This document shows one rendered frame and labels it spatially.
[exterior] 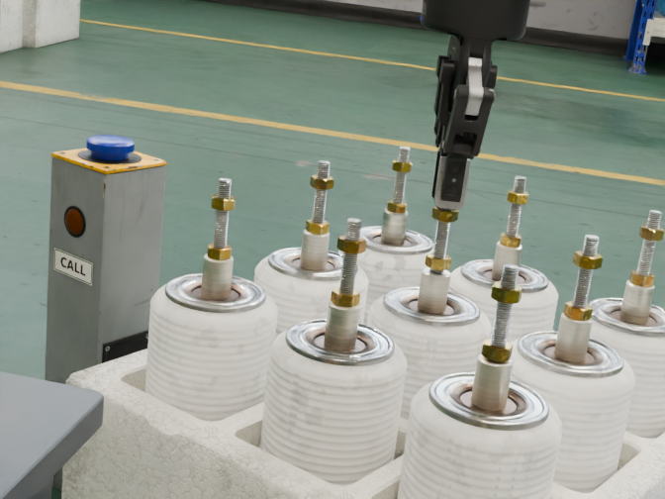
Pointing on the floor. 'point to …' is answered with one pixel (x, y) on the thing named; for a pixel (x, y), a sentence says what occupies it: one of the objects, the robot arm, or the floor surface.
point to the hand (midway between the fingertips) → (450, 179)
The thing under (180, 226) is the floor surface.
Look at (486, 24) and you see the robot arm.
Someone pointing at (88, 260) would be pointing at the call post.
